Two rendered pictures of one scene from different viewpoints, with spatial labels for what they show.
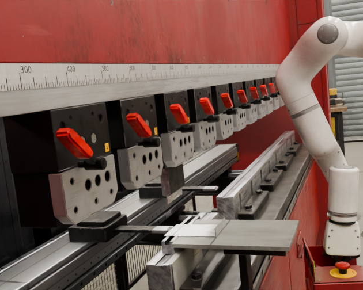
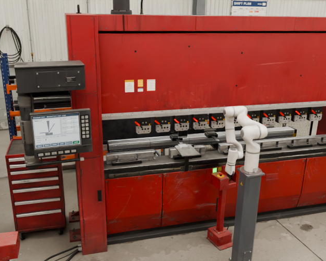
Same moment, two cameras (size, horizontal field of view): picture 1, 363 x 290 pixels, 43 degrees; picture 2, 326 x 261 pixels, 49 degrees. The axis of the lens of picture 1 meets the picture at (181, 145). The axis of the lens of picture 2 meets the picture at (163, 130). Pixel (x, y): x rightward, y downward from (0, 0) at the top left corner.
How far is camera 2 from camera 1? 3.07 m
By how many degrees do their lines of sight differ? 53
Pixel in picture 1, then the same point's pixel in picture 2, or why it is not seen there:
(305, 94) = (226, 125)
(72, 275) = (163, 144)
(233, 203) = (220, 147)
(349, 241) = (228, 170)
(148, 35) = (171, 104)
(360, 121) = not seen: outside the picture
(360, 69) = not seen: outside the picture
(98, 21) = (152, 104)
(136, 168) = (158, 129)
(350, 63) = not seen: outside the picture
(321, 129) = (227, 136)
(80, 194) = (139, 130)
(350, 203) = (229, 159)
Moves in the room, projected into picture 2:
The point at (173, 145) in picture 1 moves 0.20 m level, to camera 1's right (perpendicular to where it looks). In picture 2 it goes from (176, 126) to (189, 132)
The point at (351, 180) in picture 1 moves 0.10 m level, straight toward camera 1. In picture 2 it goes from (230, 153) to (221, 154)
